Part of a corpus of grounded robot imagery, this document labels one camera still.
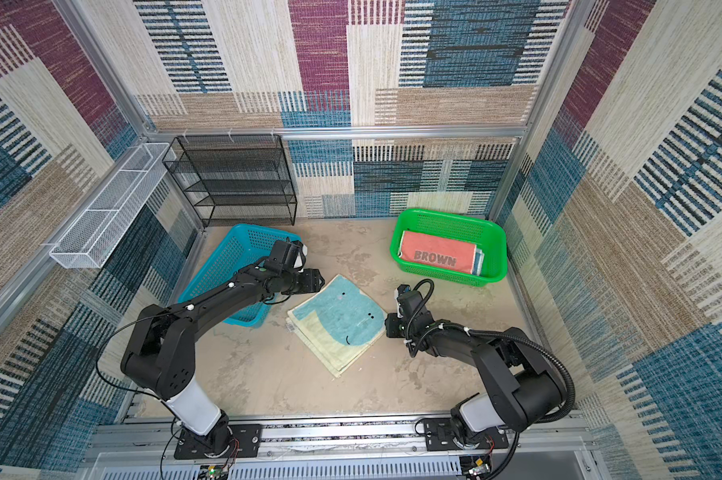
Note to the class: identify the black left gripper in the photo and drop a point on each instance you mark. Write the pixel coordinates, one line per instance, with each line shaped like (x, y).
(312, 281)

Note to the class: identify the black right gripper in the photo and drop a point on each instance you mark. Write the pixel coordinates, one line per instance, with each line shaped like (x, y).
(390, 323)

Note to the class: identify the pale yellow teal towel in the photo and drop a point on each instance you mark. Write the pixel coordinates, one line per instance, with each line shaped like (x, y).
(338, 324)

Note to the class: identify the teal plastic basket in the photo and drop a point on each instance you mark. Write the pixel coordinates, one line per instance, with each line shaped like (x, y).
(235, 264)

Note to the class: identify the red pink towel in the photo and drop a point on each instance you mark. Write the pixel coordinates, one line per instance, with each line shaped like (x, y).
(448, 254)

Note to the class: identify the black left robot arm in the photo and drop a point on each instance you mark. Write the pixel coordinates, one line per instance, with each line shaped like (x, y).
(160, 355)

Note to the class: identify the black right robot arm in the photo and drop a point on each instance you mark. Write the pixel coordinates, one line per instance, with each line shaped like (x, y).
(524, 383)

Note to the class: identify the green plastic basket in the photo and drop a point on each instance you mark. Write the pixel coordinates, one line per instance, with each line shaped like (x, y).
(488, 236)

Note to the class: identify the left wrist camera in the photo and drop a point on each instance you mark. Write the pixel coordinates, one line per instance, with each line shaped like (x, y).
(296, 255)

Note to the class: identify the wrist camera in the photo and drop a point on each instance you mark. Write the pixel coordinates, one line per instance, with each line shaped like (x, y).
(406, 301)
(296, 255)

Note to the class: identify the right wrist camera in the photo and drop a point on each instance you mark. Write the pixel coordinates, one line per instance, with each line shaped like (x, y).
(406, 301)

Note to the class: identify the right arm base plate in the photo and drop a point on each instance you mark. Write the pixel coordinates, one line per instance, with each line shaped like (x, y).
(451, 434)

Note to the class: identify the black wire shelf rack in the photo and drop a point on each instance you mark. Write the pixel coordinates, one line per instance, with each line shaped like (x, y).
(231, 179)

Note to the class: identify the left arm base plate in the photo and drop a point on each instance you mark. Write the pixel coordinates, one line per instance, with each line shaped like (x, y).
(223, 442)

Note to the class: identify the white wire mesh tray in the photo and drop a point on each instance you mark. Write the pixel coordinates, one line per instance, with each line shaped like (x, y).
(92, 238)

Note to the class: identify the aluminium front rail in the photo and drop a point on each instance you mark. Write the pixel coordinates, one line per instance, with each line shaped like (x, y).
(385, 446)

